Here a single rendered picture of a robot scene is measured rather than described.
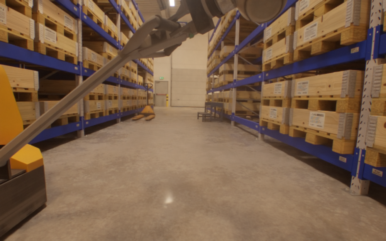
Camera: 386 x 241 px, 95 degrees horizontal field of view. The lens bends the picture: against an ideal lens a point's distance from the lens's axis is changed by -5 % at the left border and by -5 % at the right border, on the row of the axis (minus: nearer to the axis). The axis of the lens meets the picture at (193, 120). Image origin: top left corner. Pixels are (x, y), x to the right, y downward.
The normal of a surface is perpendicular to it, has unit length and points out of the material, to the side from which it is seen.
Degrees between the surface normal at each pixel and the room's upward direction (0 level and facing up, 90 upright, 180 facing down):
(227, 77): 90
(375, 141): 90
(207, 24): 101
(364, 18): 90
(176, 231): 0
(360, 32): 90
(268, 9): 140
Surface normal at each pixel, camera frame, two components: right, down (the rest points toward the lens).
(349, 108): 0.05, 0.11
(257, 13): -0.14, 0.80
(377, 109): -1.00, -0.02
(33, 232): 0.03, -0.99
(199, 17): -0.41, 0.28
